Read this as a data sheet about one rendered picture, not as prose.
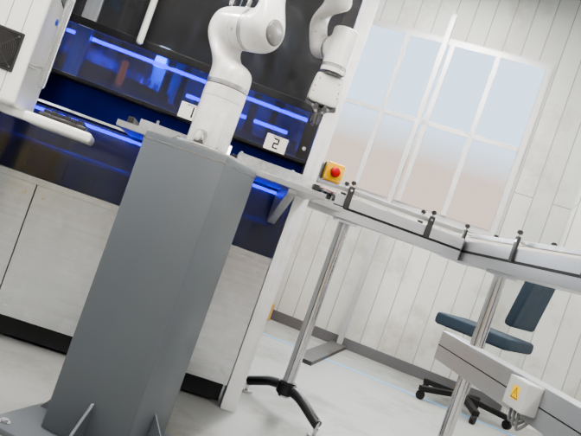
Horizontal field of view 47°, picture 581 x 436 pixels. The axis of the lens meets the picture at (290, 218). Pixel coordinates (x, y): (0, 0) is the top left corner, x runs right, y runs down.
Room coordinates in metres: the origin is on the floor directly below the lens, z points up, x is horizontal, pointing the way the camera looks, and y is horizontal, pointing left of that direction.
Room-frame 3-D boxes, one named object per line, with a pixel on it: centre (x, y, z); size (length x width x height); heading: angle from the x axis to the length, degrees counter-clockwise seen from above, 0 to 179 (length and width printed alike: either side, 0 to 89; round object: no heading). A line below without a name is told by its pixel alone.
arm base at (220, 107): (1.89, 0.29, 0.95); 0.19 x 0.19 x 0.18
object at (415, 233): (2.80, -0.36, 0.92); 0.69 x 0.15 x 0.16; 98
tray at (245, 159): (2.36, 0.12, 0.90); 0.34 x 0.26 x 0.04; 8
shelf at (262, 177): (2.38, 0.29, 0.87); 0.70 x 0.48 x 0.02; 98
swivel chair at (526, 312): (4.29, -1.43, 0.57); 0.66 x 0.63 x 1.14; 72
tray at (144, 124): (2.43, 0.47, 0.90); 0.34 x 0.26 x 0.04; 8
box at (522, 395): (2.01, -0.83, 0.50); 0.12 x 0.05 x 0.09; 8
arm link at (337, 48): (2.23, 0.03, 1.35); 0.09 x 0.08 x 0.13; 52
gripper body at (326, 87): (2.23, 0.03, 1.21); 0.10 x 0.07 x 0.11; 98
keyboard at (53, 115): (2.18, 0.78, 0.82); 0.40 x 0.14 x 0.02; 16
